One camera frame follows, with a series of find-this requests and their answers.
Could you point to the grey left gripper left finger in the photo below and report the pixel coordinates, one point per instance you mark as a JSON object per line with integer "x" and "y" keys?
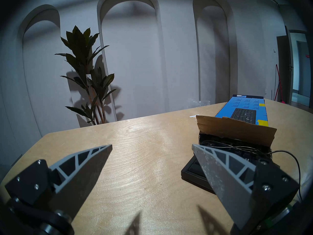
{"x": 80, "y": 185}

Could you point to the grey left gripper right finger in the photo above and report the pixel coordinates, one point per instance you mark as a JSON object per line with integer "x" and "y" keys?
{"x": 220, "y": 178}

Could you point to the black computer keyboard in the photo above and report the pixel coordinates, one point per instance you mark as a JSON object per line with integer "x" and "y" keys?
{"x": 193, "y": 170}

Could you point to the blue cardboard keyboard box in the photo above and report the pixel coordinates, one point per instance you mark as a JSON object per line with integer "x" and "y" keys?
{"x": 244, "y": 102}

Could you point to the clear plastic bag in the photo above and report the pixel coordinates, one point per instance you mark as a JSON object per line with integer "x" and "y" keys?
{"x": 198, "y": 103}

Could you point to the tall dark green plant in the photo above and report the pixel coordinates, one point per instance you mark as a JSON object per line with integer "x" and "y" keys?
{"x": 80, "y": 48}

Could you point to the dark open door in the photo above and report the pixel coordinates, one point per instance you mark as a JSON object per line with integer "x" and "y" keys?
{"x": 285, "y": 53}

